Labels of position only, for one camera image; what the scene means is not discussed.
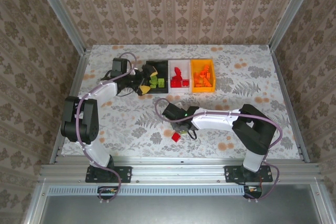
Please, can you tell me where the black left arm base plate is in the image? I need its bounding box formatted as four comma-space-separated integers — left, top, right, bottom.
85, 165, 132, 184

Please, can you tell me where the aluminium side rail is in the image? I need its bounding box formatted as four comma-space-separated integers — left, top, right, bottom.
269, 47, 311, 164
49, 47, 92, 164

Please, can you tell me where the aluminium lower frame rail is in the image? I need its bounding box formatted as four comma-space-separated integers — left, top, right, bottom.
311, 183, 336, 224
22, 179, 50, 224

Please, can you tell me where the grey metal panel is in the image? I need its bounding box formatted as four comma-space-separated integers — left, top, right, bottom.
39, 184, 324, 224

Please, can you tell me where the white plastic bin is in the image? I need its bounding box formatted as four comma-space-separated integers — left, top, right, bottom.
168, 59, 192, 94

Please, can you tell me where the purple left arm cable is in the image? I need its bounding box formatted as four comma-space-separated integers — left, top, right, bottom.
76, 52, 138, 205

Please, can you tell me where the black plastic bin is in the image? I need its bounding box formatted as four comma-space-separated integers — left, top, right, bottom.
144, 59, 170, 94

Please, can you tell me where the floral tablecloth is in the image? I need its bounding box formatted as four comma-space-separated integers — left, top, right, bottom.
60, 44, 302, 161

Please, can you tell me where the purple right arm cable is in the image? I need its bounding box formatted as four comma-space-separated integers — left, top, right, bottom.
154, 98, 284, 204

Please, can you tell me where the grey slotted cable duct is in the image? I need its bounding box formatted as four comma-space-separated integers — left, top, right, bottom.
48, 185, 246, 196

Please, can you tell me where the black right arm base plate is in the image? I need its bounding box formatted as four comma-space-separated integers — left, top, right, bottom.
224, 165, 274, 184

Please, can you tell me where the aluminium frame post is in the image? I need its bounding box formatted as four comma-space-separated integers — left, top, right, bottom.
268, 0, 320, 53
30, 0, 87, 55

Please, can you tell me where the aluminium mounting beam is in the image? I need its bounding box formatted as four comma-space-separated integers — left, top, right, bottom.
38, 155, 324, 184

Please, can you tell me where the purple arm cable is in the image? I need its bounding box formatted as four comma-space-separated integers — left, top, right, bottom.
154, 98, 284, 204
76, 52, 138, 205

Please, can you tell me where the orange plastic bin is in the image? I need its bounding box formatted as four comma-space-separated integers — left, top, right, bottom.
190, 58, 217, 94

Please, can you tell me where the thin black left gripper cable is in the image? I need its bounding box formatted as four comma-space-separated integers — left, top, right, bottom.
116, 89, 135, 97

